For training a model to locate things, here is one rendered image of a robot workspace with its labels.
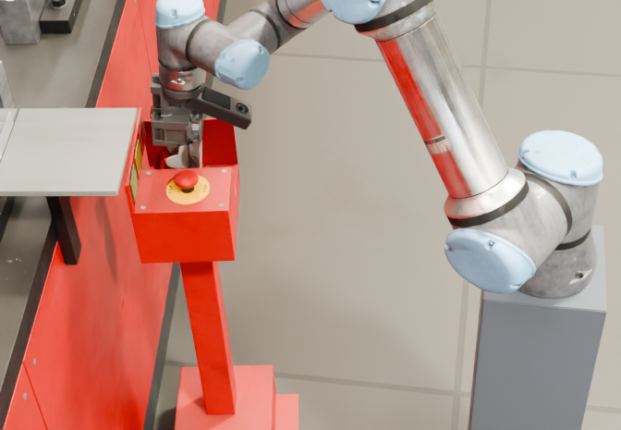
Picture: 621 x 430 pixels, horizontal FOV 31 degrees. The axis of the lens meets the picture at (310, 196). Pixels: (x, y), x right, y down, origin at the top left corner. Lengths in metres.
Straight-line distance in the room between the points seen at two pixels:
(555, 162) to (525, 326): 0.29
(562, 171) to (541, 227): 0.09
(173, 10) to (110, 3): 0.44
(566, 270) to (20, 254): 0.79
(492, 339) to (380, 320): 0.93
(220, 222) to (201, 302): 0.29
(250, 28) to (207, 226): 0.34
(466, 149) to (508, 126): 1.74
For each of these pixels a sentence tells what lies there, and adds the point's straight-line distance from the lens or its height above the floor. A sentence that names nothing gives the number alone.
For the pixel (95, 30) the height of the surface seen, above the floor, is 0.88.
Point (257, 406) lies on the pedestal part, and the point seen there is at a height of 0.12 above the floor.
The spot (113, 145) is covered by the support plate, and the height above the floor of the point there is 1.00.
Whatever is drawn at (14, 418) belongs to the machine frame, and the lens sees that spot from 1.57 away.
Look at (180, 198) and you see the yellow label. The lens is 1.83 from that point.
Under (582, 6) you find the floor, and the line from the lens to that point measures 3.67.
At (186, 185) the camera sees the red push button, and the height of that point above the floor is 0.81.
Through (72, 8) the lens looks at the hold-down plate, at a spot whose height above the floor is 0.90.
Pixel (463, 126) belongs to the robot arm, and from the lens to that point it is 1.42.
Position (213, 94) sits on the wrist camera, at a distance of 1.85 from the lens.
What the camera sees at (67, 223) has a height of 0.86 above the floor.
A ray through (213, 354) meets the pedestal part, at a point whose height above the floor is 0.32.
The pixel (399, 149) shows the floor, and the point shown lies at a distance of 3.08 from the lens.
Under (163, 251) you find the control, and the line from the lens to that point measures 1.88.
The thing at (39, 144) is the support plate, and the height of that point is 1.00.
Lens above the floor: 2.03
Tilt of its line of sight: 44 degrees down
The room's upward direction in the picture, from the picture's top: 3 degrees counter-clockwise
